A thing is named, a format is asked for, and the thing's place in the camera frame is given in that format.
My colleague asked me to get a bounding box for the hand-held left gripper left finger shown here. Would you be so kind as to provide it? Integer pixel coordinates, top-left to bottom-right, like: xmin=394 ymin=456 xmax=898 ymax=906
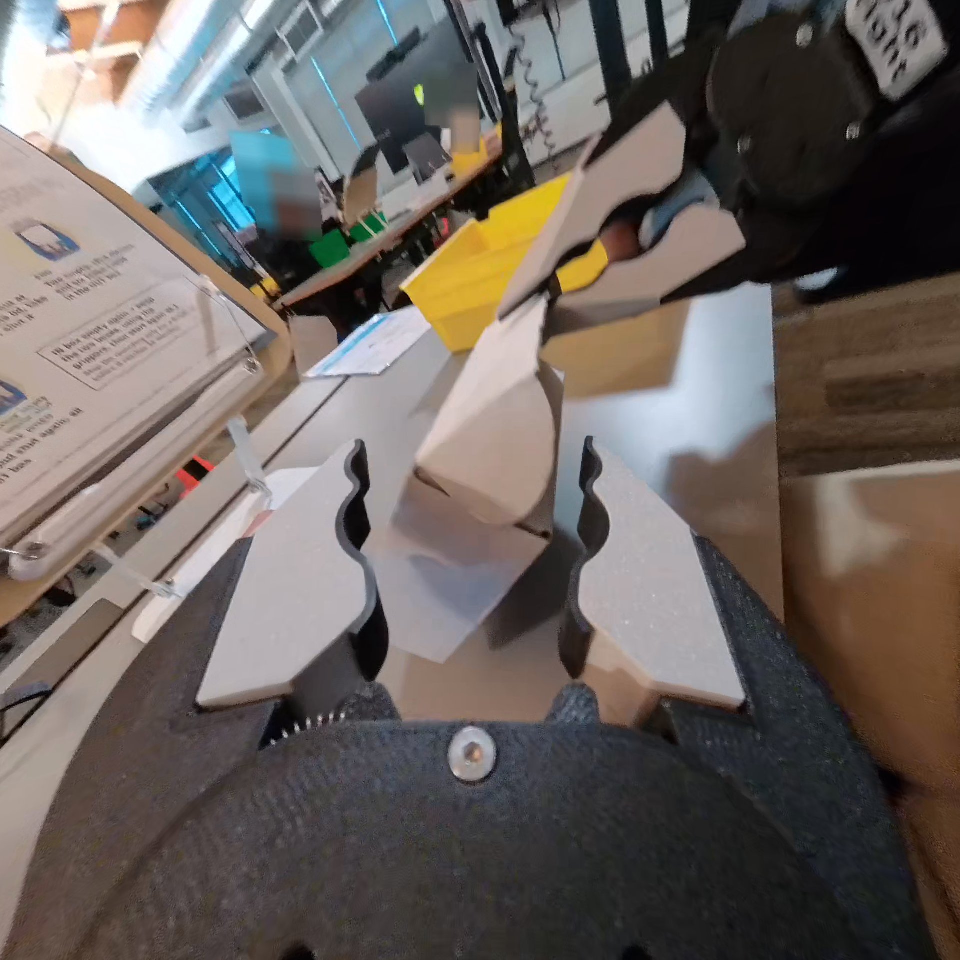
xmin=196 ymin=438 xmax=391 ymax=710

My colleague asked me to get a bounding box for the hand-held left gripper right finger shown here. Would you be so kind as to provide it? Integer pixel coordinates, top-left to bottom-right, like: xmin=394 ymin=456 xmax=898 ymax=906
xmin=558 ymin=435 xmax=749 ymax=712

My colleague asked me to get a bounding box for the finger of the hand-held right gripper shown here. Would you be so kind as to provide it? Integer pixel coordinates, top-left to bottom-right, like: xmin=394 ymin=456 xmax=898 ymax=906
xmin=555 ymin=202 xmax=747 ymax=331
xmin=498 ymin=101 xmax=687 ymax=320

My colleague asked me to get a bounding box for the yellow plastic bin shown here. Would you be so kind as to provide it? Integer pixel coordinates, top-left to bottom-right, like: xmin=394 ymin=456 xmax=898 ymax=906
xmin=401 ymin=172 xmax=610 ymax=354

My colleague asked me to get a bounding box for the white cardboard mailer box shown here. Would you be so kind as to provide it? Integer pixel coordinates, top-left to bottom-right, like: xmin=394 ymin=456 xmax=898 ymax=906
xmin=367 ymin=296 xmax=567 ymax=665

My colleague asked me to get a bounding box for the person's right hand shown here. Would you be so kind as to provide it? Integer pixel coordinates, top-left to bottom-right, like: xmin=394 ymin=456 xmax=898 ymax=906
xmin=600 ymin=221 xmax=644 ymax=264

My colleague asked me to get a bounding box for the background work table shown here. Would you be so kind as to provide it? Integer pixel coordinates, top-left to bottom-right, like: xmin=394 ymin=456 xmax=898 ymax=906
xmin=273 ymin=127 xmax=504 ymax=312

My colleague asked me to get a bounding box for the black monitor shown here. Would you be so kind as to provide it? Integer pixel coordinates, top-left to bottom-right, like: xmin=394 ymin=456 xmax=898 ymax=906
xmin=356 ymin=30 xmax=481 ymax=175

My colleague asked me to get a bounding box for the brown cardboard panel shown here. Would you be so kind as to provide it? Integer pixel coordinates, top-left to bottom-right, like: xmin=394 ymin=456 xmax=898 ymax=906
xmin=288 ymin=315 xmax=340 ymax=376

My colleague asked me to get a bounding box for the open brown cardboard box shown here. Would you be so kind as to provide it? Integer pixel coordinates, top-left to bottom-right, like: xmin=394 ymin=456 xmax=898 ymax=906
xmin=341 ymin=146 xmax=384 ymax=226

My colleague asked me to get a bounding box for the white leaflet with blue stripe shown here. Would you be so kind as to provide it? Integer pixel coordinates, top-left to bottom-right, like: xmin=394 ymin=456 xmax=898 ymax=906
xmin=303 ymin=306 xmax=435 ymax=378

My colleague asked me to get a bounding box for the white instruction stand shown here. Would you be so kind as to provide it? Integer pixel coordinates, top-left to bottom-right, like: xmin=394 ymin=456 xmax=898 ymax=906
xmin=0 ymin=131 xmax=267 ymax=526

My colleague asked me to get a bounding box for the coiled cable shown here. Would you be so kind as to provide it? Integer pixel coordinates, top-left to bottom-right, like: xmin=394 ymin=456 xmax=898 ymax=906
xmin=517 ymin=45 xmax=558 ymax=151

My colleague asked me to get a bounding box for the black cable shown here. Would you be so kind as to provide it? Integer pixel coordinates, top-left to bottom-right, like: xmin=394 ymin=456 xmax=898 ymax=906
xmin=0 ymin=682 xmax=51 ymax=744

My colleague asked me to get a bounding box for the silver ventilation duct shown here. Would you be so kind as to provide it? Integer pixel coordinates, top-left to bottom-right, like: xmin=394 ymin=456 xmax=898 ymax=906
xmin=120 ymin=0 xmax=260 ymax=114

